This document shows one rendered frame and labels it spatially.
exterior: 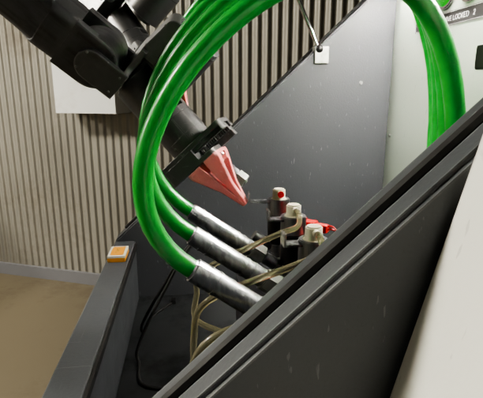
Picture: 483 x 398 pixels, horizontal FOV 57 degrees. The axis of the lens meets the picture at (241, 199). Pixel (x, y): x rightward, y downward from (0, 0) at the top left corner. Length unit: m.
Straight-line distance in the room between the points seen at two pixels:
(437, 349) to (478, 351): 0.03
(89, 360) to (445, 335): 0.40
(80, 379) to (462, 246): 0.40
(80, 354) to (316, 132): 0.58
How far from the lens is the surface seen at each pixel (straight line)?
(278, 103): 0.87
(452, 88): 0.34
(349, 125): 0.91
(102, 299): 0.67
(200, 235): 0.39
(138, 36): 0.73
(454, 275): 0.22
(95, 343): 0.57
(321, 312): 0.22
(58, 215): 3.11
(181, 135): 0.54
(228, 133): 0.57
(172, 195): 0.46
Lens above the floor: 1.24
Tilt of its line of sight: 14 degrees down
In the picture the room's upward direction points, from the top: straight up
